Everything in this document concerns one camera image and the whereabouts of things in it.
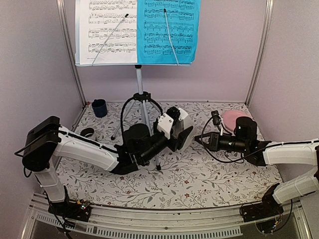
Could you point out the floral table mat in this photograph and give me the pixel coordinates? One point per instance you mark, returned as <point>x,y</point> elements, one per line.
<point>187,180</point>

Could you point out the left aluminium frame post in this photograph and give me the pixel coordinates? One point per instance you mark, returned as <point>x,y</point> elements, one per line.
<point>70,52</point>

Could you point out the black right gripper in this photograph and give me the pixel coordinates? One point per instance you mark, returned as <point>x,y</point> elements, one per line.
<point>214,141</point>

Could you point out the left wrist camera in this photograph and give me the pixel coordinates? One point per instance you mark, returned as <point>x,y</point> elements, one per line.
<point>167,120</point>

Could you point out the blue sheet music page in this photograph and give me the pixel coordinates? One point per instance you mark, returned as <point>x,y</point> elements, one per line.
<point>167,31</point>

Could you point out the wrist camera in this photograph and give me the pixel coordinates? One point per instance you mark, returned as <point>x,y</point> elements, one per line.
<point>217,121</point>
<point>167,120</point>

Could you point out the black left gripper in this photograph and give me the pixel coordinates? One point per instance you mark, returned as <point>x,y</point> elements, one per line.
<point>176,145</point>

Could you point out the aluminium front rail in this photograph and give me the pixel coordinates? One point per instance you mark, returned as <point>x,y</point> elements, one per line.
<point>108,222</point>

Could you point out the aluminium frame post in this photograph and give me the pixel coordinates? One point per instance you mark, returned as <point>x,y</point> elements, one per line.
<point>70,52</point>
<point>261,50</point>

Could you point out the white paper coffee cup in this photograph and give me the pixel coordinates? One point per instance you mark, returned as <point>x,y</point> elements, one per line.
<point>87,132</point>

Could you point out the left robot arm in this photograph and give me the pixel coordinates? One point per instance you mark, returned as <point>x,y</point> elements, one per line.
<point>50,138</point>

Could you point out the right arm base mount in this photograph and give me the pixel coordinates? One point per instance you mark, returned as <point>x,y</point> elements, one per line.
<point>253,212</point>

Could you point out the white perforated music stand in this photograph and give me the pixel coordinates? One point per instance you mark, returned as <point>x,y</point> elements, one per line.
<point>140,108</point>

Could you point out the dark blue cup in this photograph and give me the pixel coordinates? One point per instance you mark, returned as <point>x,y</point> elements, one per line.
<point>99,108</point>

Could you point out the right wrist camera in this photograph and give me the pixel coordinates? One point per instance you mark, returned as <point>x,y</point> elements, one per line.
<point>217,121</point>

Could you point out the white sheet music page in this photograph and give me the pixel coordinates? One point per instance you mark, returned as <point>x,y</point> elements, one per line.
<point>105,32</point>

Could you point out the white metronome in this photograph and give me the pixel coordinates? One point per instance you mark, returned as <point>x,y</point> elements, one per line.
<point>183,123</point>

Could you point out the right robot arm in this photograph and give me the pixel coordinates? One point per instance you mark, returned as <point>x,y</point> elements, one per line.
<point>264,153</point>

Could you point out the pink plate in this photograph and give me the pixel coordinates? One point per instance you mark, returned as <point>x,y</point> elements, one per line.
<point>230,116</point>

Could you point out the right aluminium frame post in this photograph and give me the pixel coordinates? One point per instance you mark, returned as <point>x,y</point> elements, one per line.
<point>261,50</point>

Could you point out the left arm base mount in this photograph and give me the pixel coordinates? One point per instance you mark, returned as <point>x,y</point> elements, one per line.
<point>71,210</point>

